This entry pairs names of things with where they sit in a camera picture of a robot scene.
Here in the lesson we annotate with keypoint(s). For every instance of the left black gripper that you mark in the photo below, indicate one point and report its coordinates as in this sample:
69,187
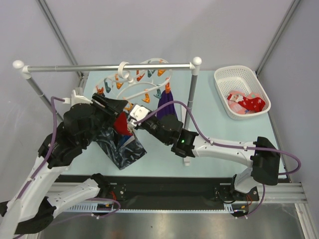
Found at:
113,107

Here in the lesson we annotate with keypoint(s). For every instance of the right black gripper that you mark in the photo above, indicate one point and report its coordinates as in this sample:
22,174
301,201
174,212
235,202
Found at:
140,123

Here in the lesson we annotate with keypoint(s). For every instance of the red sock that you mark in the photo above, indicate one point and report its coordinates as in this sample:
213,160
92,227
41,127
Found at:
121,126

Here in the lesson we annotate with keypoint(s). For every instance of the white round clip hanger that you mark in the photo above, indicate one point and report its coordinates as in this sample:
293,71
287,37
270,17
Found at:
135,85

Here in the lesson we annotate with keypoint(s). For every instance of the santa christmas sock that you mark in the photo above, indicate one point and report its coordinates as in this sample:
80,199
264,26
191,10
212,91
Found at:
249,100

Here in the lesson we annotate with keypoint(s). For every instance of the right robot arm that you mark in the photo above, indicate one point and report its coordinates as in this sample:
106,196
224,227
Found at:
260,157

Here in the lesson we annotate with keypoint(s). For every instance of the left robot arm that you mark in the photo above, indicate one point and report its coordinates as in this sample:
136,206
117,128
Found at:
31,210

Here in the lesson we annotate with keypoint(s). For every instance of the dark patterned shorts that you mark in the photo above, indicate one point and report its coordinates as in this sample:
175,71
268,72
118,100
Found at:
123,150

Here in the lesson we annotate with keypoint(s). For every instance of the white silver clothes rack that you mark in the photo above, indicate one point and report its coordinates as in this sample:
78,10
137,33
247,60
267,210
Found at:
109,66

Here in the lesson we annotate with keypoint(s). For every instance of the pink sock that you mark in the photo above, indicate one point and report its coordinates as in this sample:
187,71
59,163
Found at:
239,108

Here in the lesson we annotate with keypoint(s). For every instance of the white plastic basket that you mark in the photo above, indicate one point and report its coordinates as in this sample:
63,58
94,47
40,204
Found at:
241,93

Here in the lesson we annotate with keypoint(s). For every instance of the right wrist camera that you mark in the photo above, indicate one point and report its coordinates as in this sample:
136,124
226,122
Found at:
137,113

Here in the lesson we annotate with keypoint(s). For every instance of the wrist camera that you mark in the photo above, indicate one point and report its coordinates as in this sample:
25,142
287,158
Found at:
137,113
77,97

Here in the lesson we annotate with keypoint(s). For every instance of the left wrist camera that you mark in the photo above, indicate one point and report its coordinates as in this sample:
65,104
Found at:
77,97

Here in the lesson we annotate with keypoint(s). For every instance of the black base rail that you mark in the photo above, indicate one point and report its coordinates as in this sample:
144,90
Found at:
168,193

